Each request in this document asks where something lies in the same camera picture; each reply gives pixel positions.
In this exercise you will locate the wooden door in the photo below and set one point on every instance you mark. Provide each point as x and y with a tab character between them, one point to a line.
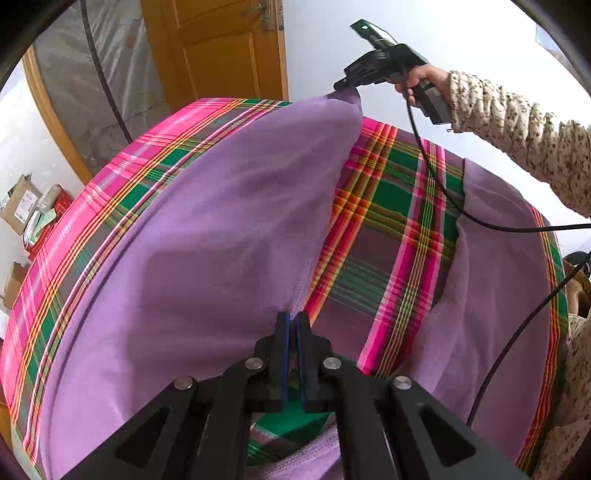
221	55

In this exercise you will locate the pink green plaid bed sheet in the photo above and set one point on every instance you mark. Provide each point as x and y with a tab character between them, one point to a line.
388	221

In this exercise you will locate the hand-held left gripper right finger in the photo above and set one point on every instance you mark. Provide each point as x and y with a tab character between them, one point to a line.
302	355

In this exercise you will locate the white plastic parcel bag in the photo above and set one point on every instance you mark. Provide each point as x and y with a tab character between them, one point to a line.
44	207

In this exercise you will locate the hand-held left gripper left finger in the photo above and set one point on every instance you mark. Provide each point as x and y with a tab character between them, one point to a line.
286	355

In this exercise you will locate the purple fleece garment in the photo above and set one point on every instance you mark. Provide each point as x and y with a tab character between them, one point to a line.
207	240

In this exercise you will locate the person's right hand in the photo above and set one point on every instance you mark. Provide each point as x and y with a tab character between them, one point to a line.
434	74

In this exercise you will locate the clear plastic door curtain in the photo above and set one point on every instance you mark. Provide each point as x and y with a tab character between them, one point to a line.
115	69

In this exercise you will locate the person's floral jacket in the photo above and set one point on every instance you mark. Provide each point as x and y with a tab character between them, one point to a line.
572	392

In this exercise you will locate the wooden door frame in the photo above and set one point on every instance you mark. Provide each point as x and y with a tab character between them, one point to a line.
51	120

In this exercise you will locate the brown cardboard box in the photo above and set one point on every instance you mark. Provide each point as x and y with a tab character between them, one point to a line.
21	205

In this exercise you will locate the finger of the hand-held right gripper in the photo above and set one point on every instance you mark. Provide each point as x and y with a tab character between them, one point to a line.
344	83

